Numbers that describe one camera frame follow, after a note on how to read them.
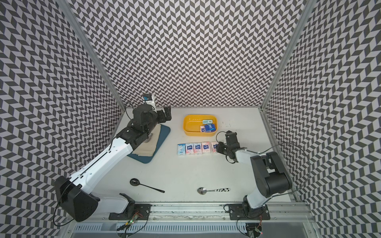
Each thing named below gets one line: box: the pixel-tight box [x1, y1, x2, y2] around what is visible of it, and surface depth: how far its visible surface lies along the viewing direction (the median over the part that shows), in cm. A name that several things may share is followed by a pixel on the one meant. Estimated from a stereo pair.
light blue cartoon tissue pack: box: [177, 143, 187, 156], surface depth 95 cm
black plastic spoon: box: [129, 178, 166, 194], surface depth 82 cm
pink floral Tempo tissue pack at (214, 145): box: [210, 141, 220, 154], surface depth 96 cm
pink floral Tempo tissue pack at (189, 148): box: [185, 142, 194, 155], surface depth 95 cm
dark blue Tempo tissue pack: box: [204, 123, 216, 133], surface depth 101 cm
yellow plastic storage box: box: [182, 114, 219, 137], surface depth 107 cm
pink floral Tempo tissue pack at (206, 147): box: [201, 141, 211, 153], surface depth 96 cm
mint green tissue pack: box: [202, 119, 213, 124], surface depth 107 cm
